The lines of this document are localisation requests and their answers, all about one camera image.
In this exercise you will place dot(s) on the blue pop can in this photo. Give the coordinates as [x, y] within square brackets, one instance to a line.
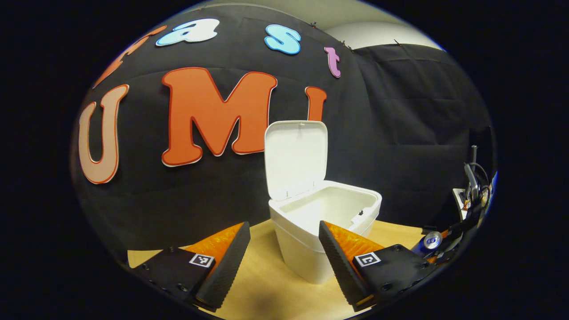
[430, 241]

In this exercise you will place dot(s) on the wooden desktop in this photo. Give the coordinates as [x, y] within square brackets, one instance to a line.
[262, 275]

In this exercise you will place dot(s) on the black backdrop cloth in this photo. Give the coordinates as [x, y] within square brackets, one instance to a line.
[400, 111]

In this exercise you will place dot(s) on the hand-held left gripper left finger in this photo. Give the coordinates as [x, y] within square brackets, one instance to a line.
[226, 266]

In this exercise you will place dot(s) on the white desktop garbage bin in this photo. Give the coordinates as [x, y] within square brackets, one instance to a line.
[295, 155]

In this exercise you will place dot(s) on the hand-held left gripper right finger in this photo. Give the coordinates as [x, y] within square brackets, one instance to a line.
[340, 264]

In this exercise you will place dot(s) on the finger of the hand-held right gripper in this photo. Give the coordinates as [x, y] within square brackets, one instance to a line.
[449, 257]
[451, 232]

